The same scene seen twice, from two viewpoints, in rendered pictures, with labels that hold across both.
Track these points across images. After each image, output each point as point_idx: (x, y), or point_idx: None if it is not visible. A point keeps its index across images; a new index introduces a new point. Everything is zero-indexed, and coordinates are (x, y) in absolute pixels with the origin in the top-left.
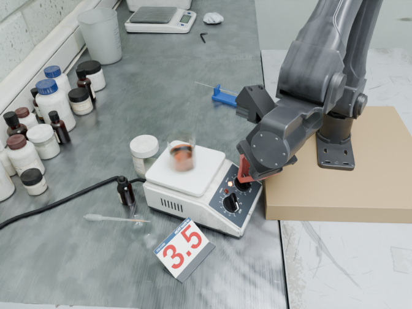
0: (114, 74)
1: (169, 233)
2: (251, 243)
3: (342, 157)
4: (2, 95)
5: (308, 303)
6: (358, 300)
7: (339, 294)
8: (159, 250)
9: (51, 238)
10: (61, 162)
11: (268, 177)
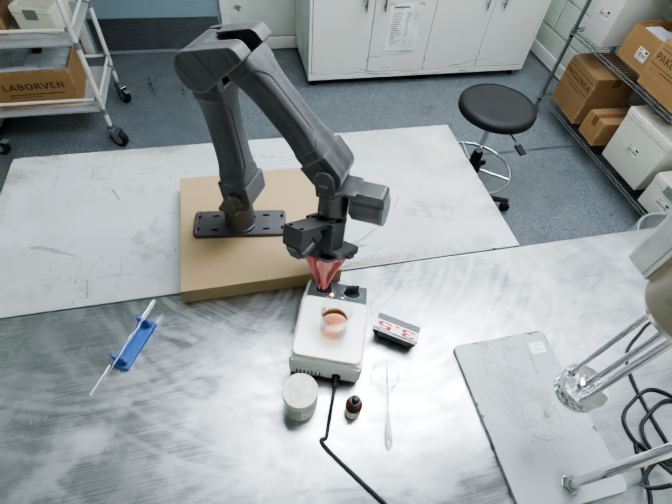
0: None
1: (379, 353)
2: (367, 287)
3: (273, 217)
4: None
5: (401, 251)
6: (388, 226)
7: (388, 235)
8: (413, 341)
9: (425, 475)
10: None
11: (307, 270)
